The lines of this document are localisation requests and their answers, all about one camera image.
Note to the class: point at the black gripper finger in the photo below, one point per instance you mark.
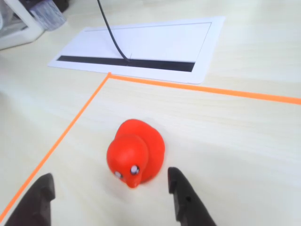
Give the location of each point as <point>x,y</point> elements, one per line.
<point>35,202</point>
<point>188,202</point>

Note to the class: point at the red rubber duck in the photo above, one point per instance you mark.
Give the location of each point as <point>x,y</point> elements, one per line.
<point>136,150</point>

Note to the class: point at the orange tape strip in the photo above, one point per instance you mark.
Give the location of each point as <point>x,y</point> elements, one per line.
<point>65,133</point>
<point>211,90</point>

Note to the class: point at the white desk grommet plate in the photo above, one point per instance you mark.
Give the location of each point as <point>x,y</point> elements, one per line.
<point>152,42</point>

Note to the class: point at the gray striped cylinder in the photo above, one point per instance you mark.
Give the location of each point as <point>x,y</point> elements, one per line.
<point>48,15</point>

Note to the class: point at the white stand frame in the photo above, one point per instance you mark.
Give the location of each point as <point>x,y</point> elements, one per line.
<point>26,28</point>

